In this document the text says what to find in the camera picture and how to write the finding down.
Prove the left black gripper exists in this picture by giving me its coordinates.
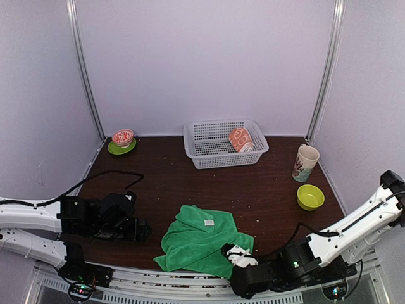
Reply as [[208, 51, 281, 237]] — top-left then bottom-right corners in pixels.
[[90, 217, 151, 242]]

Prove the green microfiber towel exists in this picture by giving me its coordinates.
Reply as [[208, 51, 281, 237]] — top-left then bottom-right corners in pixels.
[[153, 205, 254, 279]]

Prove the white plastic mesh basket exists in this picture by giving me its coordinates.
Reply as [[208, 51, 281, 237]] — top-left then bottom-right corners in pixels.
[[183, 119, 269, 170]]

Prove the orange rabbit pattern towel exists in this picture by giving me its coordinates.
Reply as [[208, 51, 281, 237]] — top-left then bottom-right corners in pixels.
[[228, 127, 254, 153]]

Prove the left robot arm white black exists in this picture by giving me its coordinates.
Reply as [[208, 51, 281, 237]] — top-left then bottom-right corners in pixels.
[[1, 191, 151, 281]]

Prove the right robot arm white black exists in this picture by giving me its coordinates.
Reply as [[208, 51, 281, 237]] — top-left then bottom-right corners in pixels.
[[221, 170, 404, 299]]

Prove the green saucer plate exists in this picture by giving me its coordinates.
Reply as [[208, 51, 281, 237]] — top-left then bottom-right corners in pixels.
[[108, 138, 137, 155]]

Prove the red patterned small bowl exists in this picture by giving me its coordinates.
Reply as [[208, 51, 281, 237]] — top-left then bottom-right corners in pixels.
[[112, 129, 134, 148]]

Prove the lime green bowl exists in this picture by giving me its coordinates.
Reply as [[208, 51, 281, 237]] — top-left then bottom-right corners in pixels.
[[297, 184, 325, 211]]

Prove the ceramic mug floral pattern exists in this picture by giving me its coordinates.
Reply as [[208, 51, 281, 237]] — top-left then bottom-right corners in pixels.
[[292, 144, 320, 182]]

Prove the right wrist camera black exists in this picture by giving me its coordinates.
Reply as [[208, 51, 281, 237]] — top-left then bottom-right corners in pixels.
[[221, 243, 259, 268]]

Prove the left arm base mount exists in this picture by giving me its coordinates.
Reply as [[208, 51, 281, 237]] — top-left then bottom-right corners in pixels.
[[56, 263, 114, 303]]

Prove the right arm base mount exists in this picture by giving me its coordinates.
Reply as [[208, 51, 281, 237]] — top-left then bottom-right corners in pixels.
[[302, 262, 363, 303]]

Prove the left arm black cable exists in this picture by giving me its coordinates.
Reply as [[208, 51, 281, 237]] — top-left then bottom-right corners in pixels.
[[0, 170, 145, 210]]

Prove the aluminium front rail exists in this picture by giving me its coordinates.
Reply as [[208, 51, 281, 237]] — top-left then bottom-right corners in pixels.
[[33, 250, 385, 304]]

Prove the left aluminium frame post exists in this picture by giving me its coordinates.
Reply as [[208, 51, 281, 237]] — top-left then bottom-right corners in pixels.
[[66, 0, 106, 141]]

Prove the aluminium frame post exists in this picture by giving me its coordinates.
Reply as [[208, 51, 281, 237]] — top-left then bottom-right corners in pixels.
[[66, 0, 106, 141], [306, 0, 346, 144]]

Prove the right aluminium frame post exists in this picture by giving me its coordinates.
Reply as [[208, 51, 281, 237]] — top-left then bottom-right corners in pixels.
[[306, 0, 346, 144]]

